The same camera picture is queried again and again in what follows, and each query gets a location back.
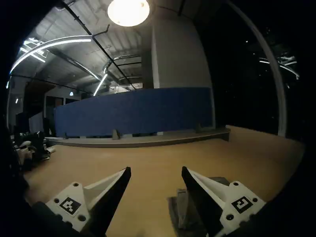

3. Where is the blue desk screen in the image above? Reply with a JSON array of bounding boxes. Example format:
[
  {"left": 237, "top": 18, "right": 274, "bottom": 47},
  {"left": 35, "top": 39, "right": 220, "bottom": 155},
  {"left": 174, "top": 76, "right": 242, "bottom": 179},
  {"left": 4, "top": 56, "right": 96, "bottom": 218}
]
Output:
[{"left": 45, "top": 87, "right": 231, "bottom": 149}]

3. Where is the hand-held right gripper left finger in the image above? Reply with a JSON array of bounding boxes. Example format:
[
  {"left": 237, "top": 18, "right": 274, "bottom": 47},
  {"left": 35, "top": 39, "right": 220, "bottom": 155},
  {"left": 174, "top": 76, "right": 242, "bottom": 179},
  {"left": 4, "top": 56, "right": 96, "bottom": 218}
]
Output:
[{"left": 45, "top": 166, "right": 132, "bottom": 237}]

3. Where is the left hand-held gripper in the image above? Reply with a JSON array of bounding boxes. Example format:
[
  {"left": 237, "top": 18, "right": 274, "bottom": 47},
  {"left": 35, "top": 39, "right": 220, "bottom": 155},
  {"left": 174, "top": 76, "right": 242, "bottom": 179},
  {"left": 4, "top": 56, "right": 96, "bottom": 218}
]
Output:
[{"left": 14, "top": 131, "right": 51, "bottom": 160}]

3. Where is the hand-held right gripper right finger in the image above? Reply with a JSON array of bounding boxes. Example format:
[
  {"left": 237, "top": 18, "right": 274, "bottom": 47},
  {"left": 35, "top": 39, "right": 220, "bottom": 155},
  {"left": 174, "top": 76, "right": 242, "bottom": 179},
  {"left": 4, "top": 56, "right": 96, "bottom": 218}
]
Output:
[{"left": 181, "top": 166, "right": 267, "bottom": 237}]

